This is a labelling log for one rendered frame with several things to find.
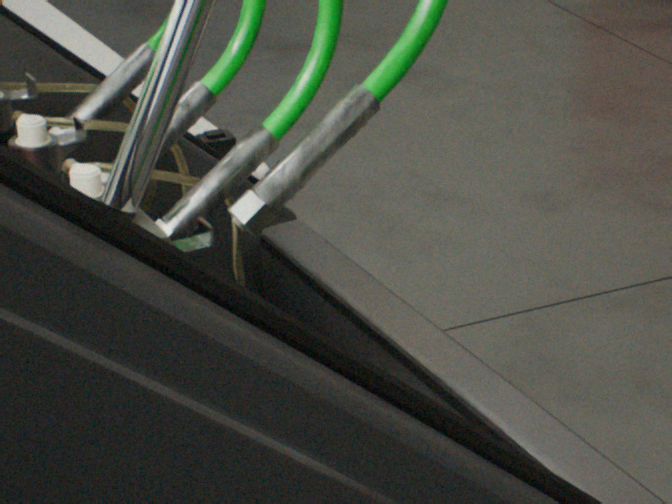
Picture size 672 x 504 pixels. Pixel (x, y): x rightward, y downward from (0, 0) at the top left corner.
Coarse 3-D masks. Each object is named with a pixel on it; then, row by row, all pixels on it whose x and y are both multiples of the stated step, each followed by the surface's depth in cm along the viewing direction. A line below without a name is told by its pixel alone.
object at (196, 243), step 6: (180, 240) 69; (186, 240) 69; (192, 240) 69; (198, 240) 69; (204, 240) 69; (180, 246) 68; (186, 246) 68; (192, 246) 68; (198, 246) 68; (204, 246) 68; (210, 246) 68; (186, 252) 68; (192, 252) 68; (198, 252) 68
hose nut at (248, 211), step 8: (248, 192) 69; (240, 200) 69; (248, 200) 69; (256, 200) 68; (232, 208) 69; (240, 208) 68; (248, 208) 68; (256, 208) 68; (264, 208) 68; (240, 216) 68; (248, 216) 68; (256, 216) 68; (264, 216) 69; (272, 216) 69; (240, 224) 69; (248, 224) 68; (256, 224) 69; (264, 224) 69; (256, 232) 69
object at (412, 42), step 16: (432, 0) 69; (448, 0) 70; (416, 16) 70; (432, 16) 69; (416, 32) 69; (432, 32) 70; (400, 48) 70; (416, 48) 70; (384, 64) 70; (400, 64) 70; (368, 80) 70; (384, 80) 70; (400, 80) 70; (384, 96) 70
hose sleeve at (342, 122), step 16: (352, 96) 69; (368, 96) 69; (336, 112) 69; (352, 112) 69; (368, 112) 69; (320, 128) 69; (336, 128) 69; (352, 128) 69; (304, 144) 69; (320, 144) 69; (336, 144) 69; (288, 160) 69; (304, 160) 69; (320, 160) 69; (272, 176) 69; (288, 176) 69; (304, 176) 69; (256, 192) 69; (272, 192) 69; (288, 192) 69; (272, 208) 69
